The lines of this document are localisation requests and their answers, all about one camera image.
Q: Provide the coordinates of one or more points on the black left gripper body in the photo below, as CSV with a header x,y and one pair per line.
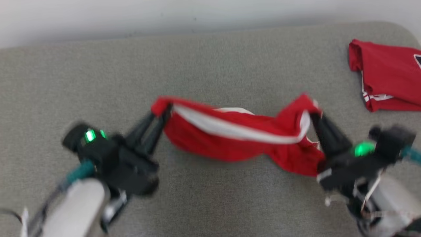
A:
x,y
128,168

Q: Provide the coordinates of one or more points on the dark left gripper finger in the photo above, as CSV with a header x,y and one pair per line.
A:
x,y
141,130
159,131

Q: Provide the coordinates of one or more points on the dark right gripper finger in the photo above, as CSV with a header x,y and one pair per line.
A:
x,y
320,135
337,140

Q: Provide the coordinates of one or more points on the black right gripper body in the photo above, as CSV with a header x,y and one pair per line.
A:
x,y
352,171

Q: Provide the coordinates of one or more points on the red white-trimmed shorts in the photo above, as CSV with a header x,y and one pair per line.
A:
x,y
230,138

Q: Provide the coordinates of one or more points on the red basketball jersey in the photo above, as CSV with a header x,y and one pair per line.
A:
x,y
388,75

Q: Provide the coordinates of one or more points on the teal left camera connector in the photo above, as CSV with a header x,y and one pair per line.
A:
x,y
80,171

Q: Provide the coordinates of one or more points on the teal camera connector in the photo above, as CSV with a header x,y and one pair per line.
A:
x,y
80,171
412,154

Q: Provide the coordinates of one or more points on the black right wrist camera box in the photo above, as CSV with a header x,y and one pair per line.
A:
x,y
393,141

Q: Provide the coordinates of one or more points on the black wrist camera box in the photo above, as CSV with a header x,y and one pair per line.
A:
x,y
393,141
84,138

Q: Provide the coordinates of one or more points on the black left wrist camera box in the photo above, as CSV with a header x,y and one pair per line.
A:
x,y
84,138

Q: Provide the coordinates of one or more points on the teal right camera connector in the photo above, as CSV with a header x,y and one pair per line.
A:
x,y
412,154

